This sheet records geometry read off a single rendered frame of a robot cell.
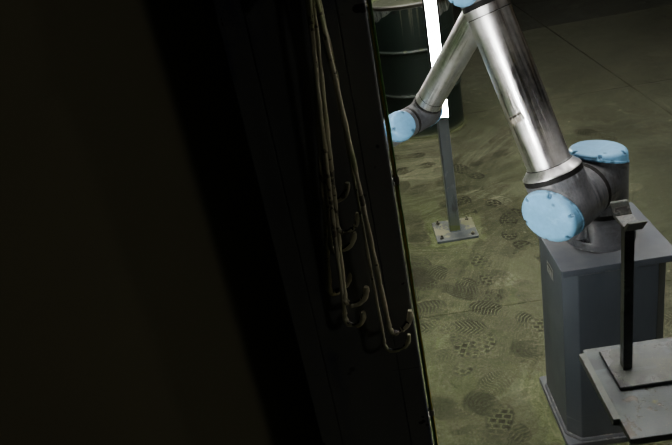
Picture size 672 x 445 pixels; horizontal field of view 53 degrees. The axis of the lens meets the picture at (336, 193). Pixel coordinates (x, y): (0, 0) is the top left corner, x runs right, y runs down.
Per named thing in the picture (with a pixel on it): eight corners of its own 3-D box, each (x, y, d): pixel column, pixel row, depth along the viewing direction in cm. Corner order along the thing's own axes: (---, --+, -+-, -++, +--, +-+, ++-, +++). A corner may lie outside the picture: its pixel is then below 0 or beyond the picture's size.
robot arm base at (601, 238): (619, 213, 197) (620, 183, 193) (647, 246, 180) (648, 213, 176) (554, 224, 199) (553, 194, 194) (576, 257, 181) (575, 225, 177)
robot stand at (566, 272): (629, 368, 229) (631, 201, 202) (671, 435, 202) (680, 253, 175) (539, 381, 231) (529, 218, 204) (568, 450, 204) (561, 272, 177)
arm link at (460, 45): (514, -75, 171) (415, 106, 223) (485, -66, 164) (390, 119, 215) (548, -48, 168) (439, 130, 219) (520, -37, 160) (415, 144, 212)
